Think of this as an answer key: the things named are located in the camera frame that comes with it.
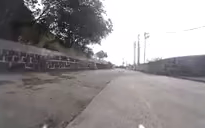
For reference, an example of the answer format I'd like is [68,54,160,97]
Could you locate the small tree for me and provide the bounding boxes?
[95,49,109,62]

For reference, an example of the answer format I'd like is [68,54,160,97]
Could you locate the row of trees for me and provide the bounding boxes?
[0,0,114,58]

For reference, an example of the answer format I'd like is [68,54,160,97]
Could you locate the grey concrete path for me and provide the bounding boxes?
[64,68,205,128]

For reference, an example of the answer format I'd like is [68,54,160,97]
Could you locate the dark gutter strip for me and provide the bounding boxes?
[176,76,205,85]

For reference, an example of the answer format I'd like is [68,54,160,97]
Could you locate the stone retaining wall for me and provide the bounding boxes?
[0,36,114,73]

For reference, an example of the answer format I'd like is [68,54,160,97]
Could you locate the grey concrete wall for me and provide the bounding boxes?
[136,53,205,79]

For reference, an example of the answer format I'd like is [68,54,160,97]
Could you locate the overhead wires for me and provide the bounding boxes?
[166,23,205,34]

